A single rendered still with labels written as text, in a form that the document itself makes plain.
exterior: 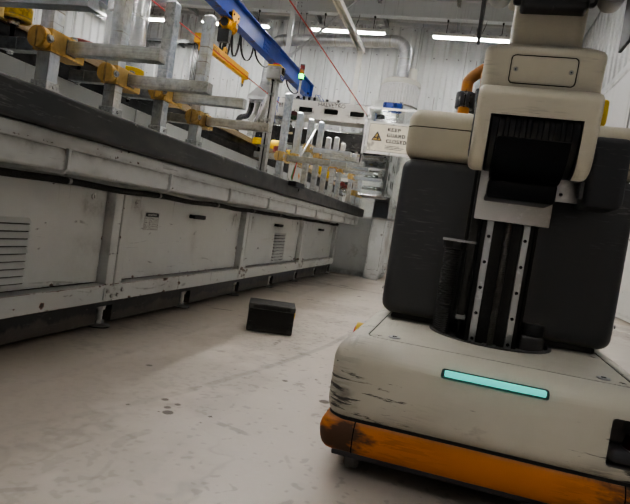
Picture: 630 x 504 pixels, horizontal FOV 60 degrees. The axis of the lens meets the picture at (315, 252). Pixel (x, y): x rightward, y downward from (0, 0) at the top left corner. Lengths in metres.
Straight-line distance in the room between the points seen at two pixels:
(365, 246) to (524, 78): 4.75
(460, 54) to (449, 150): 11.23
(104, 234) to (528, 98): 1.49
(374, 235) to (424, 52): 7.50
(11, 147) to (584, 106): 1.18
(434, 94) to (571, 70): 11.20
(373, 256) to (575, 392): 4.68
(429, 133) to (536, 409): 0.69
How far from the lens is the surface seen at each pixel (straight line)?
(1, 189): 1.72
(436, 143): 1.41
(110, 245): 2.08
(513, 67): 1.18
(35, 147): 1.46
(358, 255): 5.84
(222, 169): 2.24
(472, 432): 1.11
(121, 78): 1.66
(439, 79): 12.44
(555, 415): 1.11
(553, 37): 1.23
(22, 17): 1.59
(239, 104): 1.79
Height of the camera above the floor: 0.49
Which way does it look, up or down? 3 degrees down
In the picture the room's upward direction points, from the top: 8 degrees clockwise
